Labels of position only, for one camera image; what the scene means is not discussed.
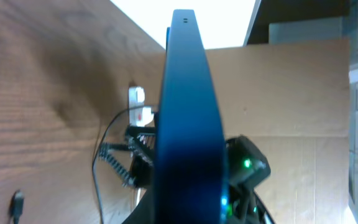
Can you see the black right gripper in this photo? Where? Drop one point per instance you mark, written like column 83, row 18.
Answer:
column 142, row 141

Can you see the blue screen smartphone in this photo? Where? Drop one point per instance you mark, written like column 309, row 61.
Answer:
column 190, row 169

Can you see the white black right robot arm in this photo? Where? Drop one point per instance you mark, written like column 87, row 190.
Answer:
column 248, row 167

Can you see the white power strip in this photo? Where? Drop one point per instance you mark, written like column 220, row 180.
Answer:
column 139, row 114

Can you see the brown cardboard panel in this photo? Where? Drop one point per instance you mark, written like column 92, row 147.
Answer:
column 292, row 101

